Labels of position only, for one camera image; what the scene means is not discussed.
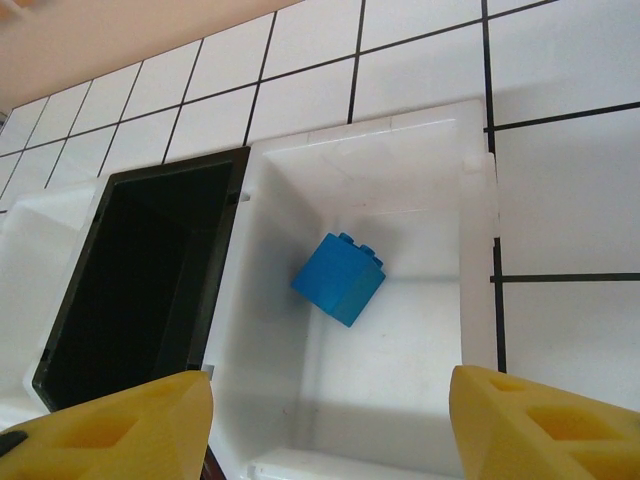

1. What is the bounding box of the blue lego brick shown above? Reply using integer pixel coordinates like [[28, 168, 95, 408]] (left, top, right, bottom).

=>
[[290, 231, 387, 330]]

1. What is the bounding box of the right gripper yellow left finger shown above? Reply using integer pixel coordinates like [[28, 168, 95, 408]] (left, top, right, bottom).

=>
[[0, 369, 215, 480]]

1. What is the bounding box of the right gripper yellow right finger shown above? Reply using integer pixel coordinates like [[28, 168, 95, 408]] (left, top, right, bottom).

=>
[[448, 364, 640, 480]]

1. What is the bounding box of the white plastic container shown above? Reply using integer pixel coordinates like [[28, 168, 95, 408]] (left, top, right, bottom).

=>
[[204, 98, 501, 480], [0, 180, 109, 431]]

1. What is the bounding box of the black plastic container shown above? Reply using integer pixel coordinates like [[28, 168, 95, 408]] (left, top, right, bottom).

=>
[[30, 146, 251, 414]]

